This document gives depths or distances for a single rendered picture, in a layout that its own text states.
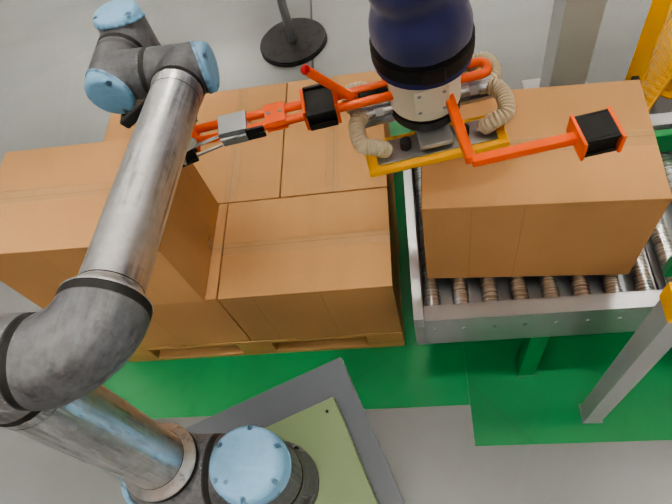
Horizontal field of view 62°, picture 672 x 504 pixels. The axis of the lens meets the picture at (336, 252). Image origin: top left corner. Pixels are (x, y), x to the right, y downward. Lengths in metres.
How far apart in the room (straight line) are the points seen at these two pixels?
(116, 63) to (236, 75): 2.40
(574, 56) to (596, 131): 1.52
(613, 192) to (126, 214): 1.16
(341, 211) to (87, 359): 1.42
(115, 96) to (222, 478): 0.73
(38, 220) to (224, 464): 1.04
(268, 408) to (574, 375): 1.24
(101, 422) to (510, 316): 1.19
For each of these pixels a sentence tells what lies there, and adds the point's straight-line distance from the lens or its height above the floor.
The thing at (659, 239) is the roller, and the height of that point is 0.55.
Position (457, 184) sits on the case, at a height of 0.95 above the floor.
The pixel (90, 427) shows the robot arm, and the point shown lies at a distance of 0.92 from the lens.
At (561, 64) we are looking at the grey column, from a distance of 2.79.
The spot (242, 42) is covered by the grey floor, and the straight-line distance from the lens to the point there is 3.69.
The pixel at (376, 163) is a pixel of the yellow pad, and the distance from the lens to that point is 1.39.
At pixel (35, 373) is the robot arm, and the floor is 1.65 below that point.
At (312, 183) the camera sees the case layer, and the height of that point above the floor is 0.54.
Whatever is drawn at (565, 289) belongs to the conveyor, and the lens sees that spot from 1.92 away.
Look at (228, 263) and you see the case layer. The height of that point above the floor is 0.54.
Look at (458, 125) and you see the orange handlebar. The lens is 1.28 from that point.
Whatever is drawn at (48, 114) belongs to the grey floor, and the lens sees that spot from 3.90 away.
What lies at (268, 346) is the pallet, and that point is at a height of 0.08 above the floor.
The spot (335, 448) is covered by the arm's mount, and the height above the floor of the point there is 0.81.
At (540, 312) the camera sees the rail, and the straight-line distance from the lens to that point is 1.75.
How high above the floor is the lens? 2.18
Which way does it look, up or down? 58 degrees down
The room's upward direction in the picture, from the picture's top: 19 degrees counter-clockwise
